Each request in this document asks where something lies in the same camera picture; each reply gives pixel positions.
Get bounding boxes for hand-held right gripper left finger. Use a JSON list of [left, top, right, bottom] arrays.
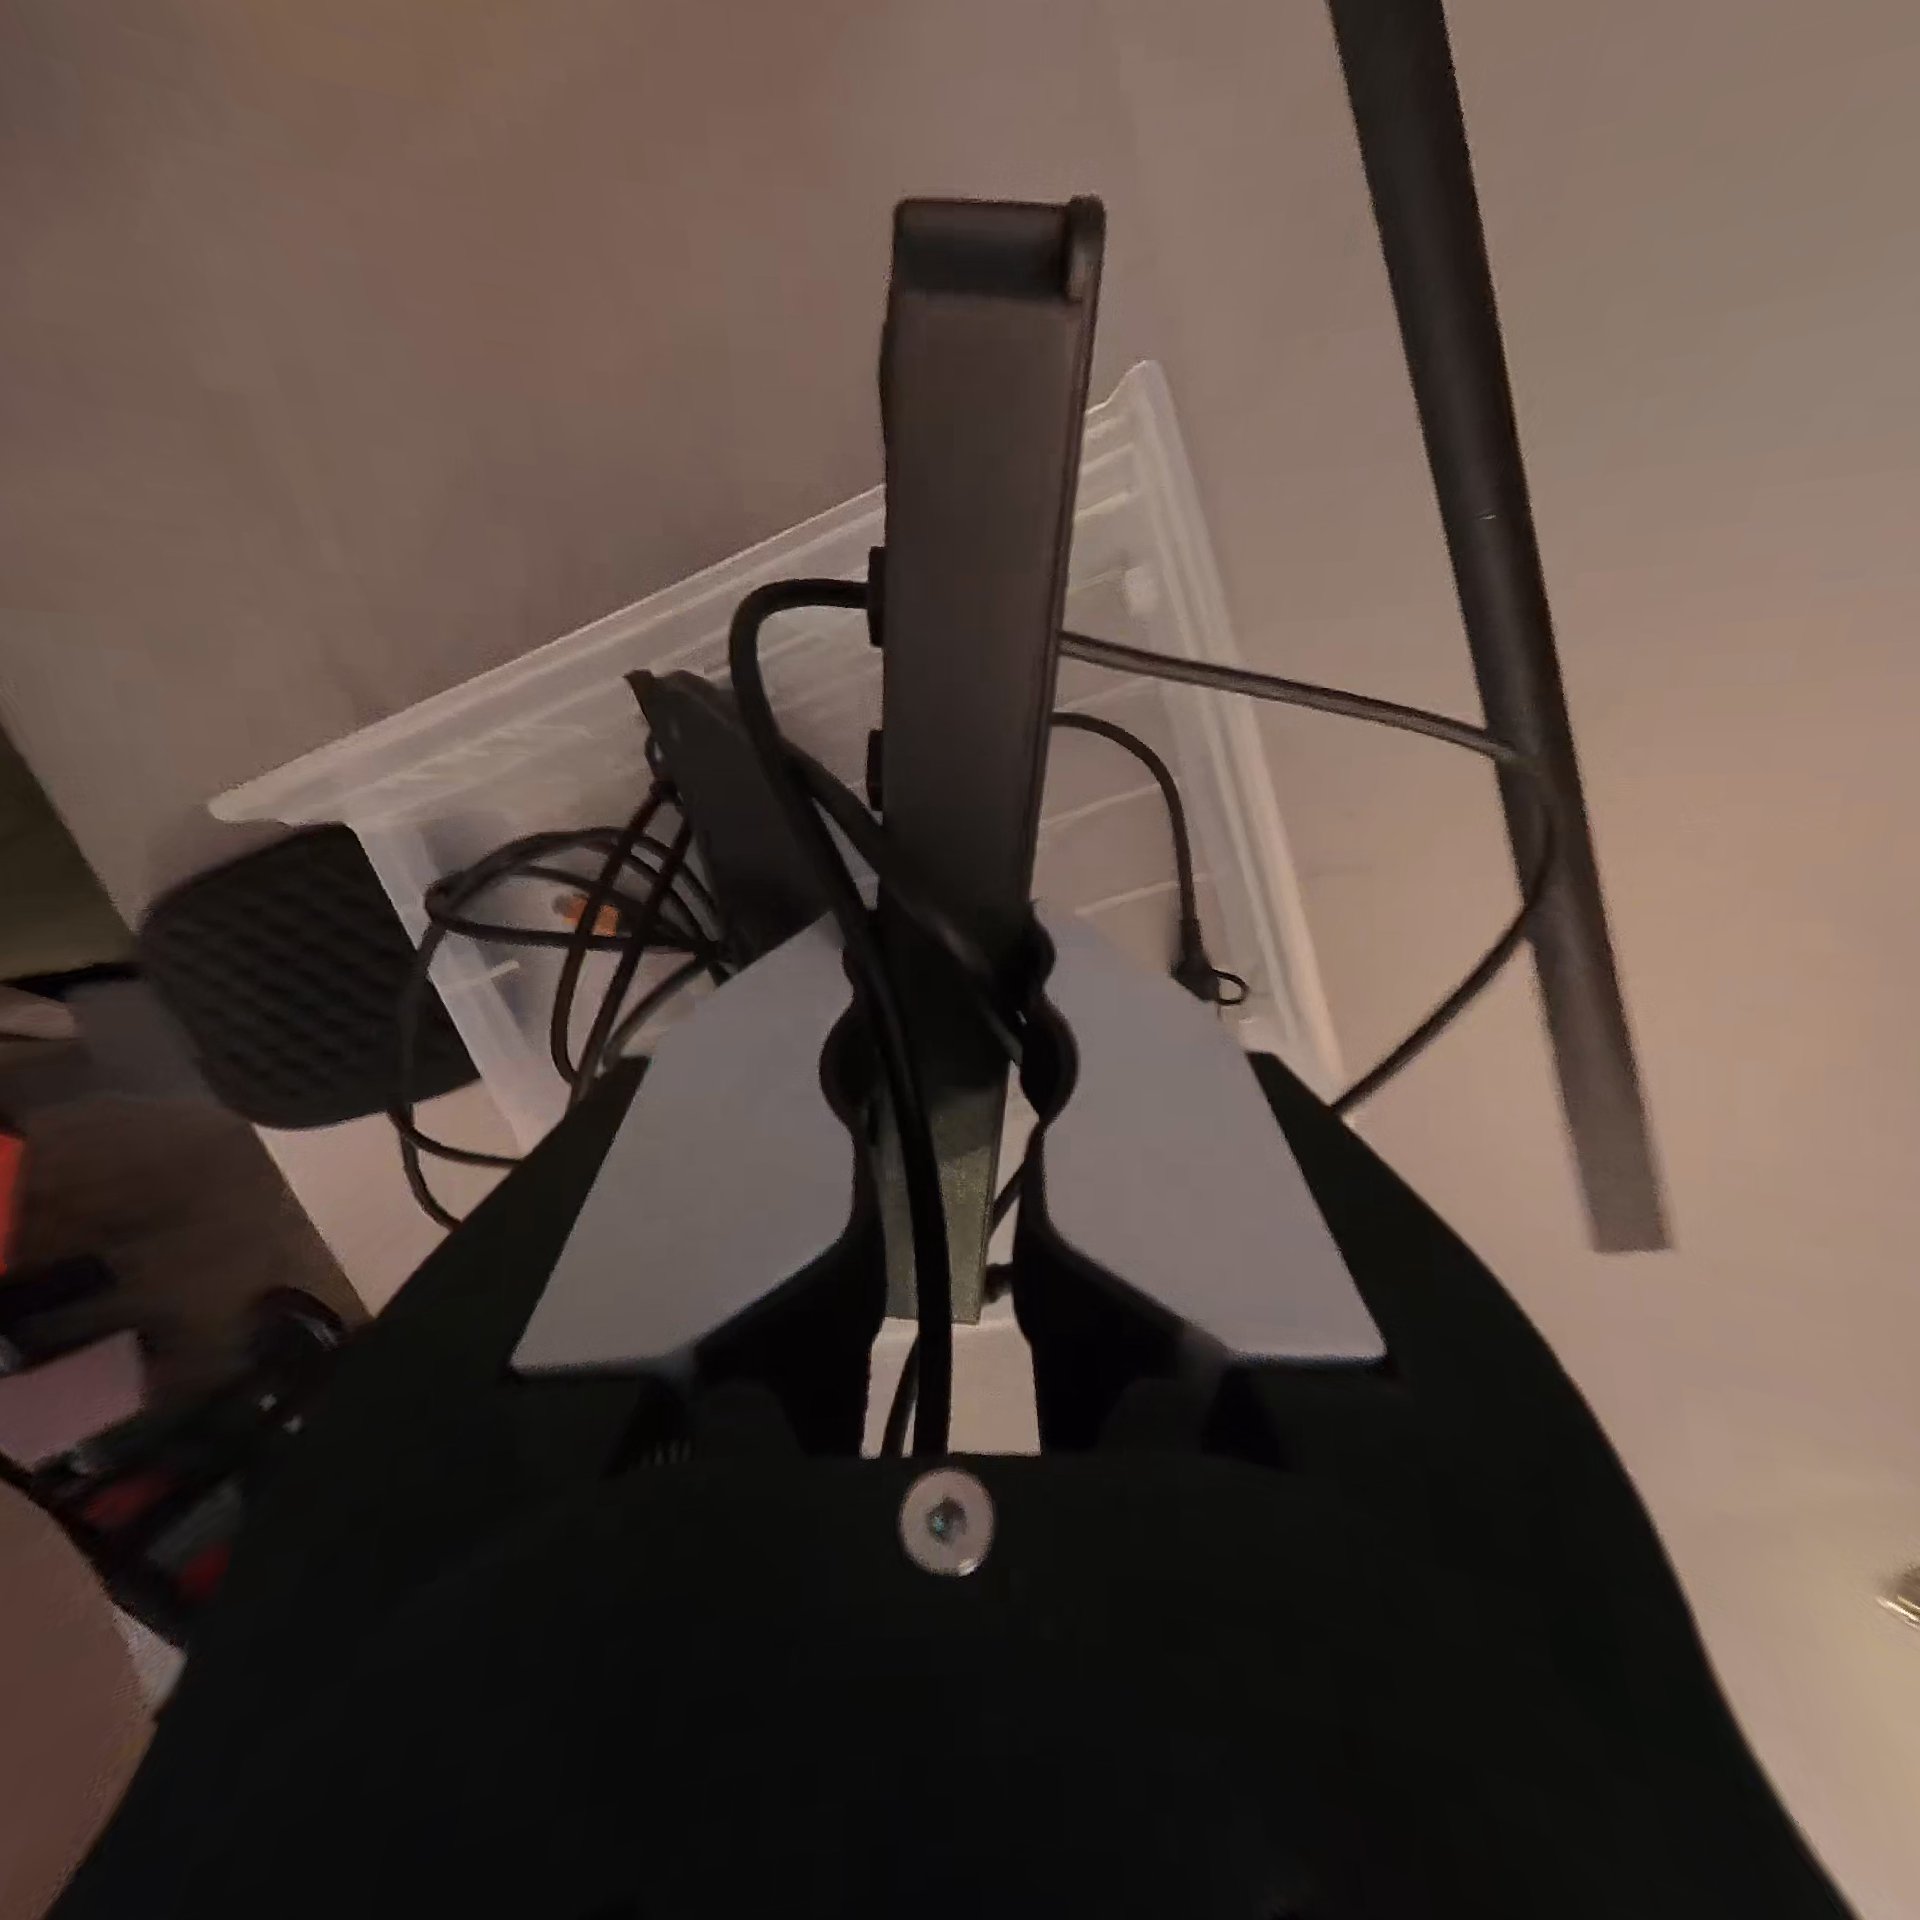
[[509, 917, 871, 1373]]

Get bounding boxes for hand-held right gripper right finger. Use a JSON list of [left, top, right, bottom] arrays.
[[1013, 917, 1388, 1372]]

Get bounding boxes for clear plastic bin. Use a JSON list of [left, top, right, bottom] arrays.
[[210, 362, 1342, 1160]]

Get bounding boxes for short black usb hub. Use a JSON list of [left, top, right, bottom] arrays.
[[868, 196, 1107, 1326]]

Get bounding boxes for thin black bin divider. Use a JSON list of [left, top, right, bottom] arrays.
[[624, 666, 811, 977]]

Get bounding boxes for black mesh wrist pad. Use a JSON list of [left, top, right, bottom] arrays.
[[138, 824, 475, 1130]]

